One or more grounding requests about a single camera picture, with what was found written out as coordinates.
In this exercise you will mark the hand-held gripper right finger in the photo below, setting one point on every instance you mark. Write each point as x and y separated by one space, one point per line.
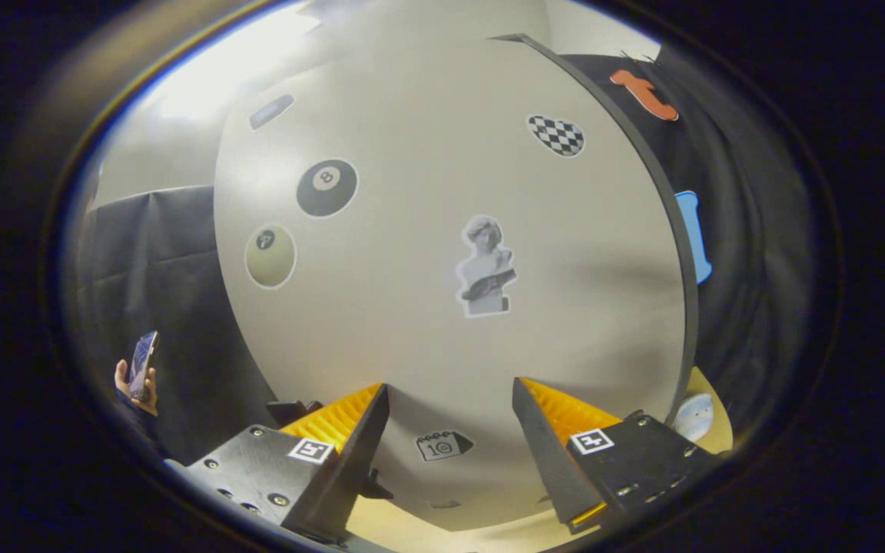
546 453

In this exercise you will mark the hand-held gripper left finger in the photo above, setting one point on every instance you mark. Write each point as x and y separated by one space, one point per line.
354 461

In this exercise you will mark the smartphone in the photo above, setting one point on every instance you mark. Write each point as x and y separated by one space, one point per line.
143 365

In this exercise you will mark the black backdrop cloth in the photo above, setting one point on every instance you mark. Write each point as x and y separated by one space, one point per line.
181 269

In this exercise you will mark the white cabinet door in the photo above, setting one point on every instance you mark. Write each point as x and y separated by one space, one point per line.
396 322

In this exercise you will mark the white rounded object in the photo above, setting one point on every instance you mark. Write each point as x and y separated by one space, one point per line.
694 418

